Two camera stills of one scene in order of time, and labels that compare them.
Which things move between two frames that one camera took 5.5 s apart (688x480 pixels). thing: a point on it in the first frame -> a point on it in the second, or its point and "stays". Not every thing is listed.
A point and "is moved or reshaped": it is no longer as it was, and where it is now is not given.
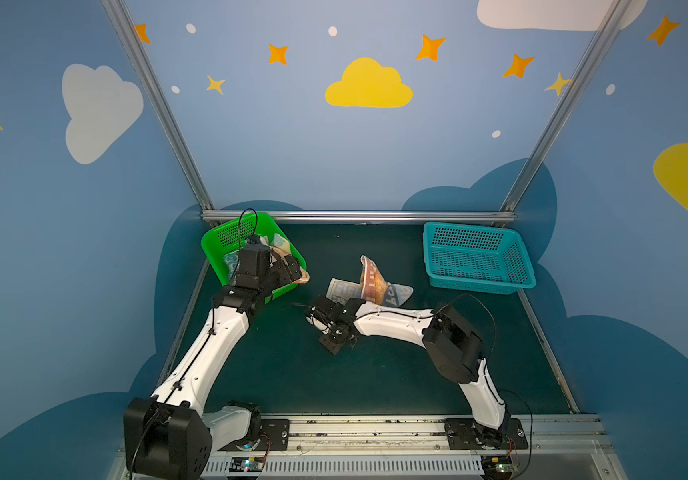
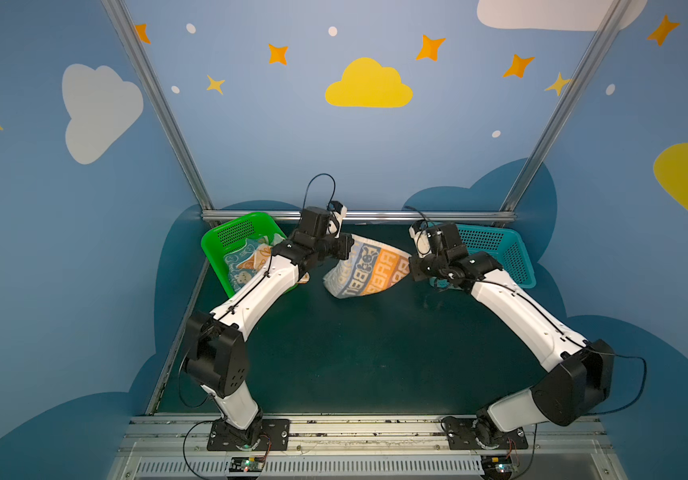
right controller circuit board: (496, 465) stays
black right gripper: (325, 321) -> (418, 268)
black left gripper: (287, 267) -> (343, 246)
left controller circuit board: (252, 464) stays
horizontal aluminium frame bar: (367, 216) stays
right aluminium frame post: (566, 104) stays
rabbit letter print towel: (372, 287) is moved or reshaped
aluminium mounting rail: (412, 447) stays
